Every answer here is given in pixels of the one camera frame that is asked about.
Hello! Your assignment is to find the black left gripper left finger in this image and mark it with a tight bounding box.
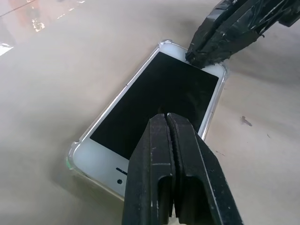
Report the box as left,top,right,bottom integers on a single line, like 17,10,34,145
121,113,177,225

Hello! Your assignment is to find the clear adhesive tape patch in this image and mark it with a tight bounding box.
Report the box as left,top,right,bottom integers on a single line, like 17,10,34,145
0,42,15,57

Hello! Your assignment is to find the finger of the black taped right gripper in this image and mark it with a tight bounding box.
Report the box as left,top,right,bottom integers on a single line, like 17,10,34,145
185,0,238,59
187,0,300,69

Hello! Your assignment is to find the clear plastic phone case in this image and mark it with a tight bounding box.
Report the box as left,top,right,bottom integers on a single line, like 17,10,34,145
67,39,229,204

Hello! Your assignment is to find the white and gold smartphone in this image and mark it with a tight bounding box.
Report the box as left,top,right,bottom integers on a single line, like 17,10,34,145
74,44,226,202

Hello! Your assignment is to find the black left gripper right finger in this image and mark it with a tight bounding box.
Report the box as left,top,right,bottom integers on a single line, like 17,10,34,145
166,112,244,225

